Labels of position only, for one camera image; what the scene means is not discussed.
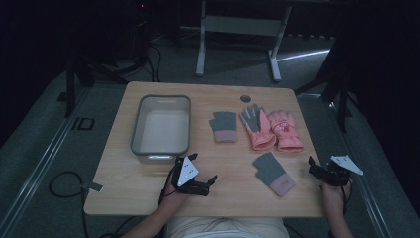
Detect right hand-held gripper cable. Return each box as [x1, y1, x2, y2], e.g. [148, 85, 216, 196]
[341, 179, 354, 216]

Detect person's left hand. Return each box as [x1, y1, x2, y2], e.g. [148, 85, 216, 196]
[162, 182, 191, 208]

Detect pink glove with grey palm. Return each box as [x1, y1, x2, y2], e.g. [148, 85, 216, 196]
[239, 103, 277, 152]

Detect white metal desk frame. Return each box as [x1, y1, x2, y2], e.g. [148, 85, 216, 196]
[195, 0, 293, 83]

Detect person's right hand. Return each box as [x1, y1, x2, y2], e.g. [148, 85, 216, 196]
[320, 180, 352, 216]

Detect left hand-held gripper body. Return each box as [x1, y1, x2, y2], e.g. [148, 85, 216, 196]
[170, 155, 210, 196]

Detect left hand-held gripper cable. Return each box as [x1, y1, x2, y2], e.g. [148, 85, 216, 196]
[157, 168, 176, 208]

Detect grey plastic bin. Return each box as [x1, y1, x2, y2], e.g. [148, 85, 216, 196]
[130, 94, 192, 165]

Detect black background cables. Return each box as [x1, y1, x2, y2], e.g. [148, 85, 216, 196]
[143, 41, 163, 83]

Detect hand-held gripper cable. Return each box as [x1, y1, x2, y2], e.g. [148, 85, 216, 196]
[341, 179, 354, 216]
[157, 168, 176, 208]

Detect pink glove with printed back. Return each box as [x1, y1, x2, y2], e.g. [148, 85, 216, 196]
[266, 110, 305, 154]

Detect black floor cable loop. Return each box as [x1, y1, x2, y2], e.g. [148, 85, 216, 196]
[49, 171, 91, 238]

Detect grey pink fingerless knit glove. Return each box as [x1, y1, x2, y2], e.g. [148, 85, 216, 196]
[252, 152, 297, 198]
[208, 111, 238, 144]

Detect small grey flat bracket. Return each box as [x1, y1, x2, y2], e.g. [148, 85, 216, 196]
[80, 181, 104, 193]

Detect person's white garment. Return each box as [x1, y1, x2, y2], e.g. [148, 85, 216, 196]
[164, 216, 291, 238]

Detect black stand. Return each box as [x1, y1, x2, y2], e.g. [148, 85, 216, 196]
[62, 54, 97, 119]
[294, 39, 355, 134]

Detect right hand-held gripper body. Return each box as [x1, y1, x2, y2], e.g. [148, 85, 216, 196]
[316, 154, 364, 187]

